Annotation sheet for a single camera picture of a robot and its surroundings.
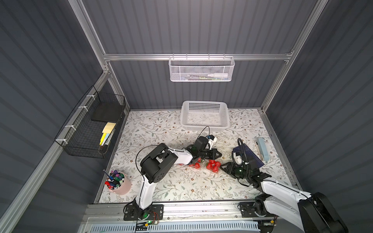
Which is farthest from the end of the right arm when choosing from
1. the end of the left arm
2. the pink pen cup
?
the pink pen cup

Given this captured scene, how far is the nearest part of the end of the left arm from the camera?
2.51ft

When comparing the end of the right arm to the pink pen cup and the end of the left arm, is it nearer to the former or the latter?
the end of the left arm
